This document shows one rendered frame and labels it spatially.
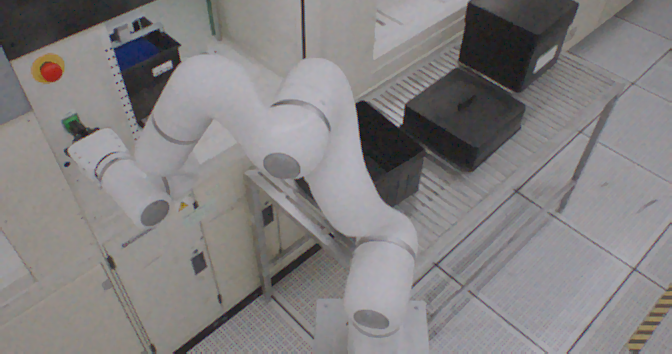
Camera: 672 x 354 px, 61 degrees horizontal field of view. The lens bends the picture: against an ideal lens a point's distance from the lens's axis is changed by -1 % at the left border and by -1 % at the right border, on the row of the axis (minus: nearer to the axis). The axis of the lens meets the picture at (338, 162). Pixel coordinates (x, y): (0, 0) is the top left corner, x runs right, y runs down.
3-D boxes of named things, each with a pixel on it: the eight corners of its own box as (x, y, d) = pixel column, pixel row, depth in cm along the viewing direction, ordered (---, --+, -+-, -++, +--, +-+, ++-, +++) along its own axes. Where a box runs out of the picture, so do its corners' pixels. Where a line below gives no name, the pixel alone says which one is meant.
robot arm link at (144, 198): (144, 153, 117) (101, 164, 111) (180, 188, 111) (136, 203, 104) (142, 185, 121) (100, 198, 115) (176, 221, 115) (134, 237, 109)
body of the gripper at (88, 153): (98, 195, 117) (72, 166, 123) (141, 170, 122) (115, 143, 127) (87, 170, 112) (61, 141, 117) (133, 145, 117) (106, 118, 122)
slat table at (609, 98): (370, 408, 202) (387, 298, 147) (262, 299, 232) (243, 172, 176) (565, 211, 265) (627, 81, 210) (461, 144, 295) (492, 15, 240)
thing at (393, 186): (290, 177, 175) (288, 137, 163) (360, 138, 187) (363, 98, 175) (349, 236, 160) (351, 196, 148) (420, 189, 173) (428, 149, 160)
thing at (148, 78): (124, 140, 165) (93, 50, 142) (90, 107, 175) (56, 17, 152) (195, 102, 177) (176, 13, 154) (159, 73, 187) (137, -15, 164)
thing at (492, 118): (471, 173, 177) (479, 143, 168) (398, 126, 191) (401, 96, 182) (522, 127, 192) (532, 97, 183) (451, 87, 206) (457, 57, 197)
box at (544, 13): (519, 95, 204) (538, 35, 186) (454, 60, 217) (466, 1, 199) (560, 61, 218) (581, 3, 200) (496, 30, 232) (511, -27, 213)
